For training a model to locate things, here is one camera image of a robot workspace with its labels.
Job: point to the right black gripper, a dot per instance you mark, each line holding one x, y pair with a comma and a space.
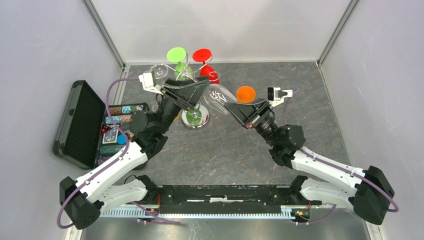
250, 115

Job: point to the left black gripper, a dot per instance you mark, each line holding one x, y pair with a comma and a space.
186, 93

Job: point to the orange wine glass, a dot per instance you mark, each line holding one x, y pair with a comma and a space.
245, 94

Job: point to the clear wine glass front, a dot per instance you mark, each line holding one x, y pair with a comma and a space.
216, 96

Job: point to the clear wine glass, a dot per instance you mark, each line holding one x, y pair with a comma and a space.
159, 70
216, 96

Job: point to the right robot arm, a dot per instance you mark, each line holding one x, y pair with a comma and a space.
367, 192

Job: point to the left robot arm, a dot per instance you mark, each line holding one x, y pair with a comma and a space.
85, 198

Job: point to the green wine glass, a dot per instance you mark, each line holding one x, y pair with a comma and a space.
182, 70

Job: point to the yellow wine glass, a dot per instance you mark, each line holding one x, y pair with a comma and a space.
178, 116

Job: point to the clear wine glass rear left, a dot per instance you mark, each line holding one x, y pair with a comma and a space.
159, 70

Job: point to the chrome wine glass rack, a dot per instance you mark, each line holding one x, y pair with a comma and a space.
196, 118

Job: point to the red wine glass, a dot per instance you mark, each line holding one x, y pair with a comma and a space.
204, 56

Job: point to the black poker chip case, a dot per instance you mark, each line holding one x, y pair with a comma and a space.
89, 132

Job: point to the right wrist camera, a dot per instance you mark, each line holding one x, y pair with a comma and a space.
276, 96

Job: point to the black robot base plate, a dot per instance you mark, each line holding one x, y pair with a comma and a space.
225, 199

